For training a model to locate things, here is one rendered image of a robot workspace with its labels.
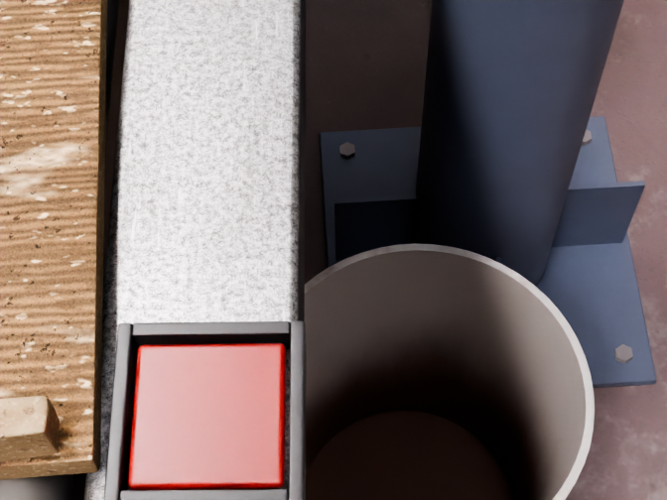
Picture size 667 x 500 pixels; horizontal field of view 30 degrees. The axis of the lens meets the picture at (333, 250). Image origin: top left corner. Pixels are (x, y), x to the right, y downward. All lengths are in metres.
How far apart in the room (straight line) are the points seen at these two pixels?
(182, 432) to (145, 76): 0.18
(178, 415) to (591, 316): 1.09
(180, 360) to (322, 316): 0.70
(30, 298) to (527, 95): 0.70
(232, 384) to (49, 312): 0.08
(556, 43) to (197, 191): 0.58
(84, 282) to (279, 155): 0.11
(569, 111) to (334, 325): 0.31
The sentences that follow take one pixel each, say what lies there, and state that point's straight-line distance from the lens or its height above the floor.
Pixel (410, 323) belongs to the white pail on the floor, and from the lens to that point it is 1.28.
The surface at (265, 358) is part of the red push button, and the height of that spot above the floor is 0.93.
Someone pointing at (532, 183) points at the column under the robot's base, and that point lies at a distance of 1.28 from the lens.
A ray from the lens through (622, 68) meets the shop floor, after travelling 1.77.
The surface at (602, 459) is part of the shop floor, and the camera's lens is 1.49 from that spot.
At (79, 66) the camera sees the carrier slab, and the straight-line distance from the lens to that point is 0.58.
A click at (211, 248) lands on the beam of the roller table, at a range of 0.54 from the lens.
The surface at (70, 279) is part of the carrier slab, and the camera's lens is 0.52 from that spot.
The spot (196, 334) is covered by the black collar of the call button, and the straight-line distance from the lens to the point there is 0.51.
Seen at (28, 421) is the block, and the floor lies 0.96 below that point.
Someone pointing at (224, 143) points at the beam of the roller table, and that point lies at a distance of 0.57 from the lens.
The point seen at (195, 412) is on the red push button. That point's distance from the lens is 0.50.
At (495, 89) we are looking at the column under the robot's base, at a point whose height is 0.47.
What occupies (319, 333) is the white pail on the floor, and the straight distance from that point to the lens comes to 1.22.
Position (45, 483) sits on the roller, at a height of 0.91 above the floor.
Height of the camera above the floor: 1.39
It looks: 62 degrees down
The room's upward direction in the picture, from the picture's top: 2 degrees counter-clockwise
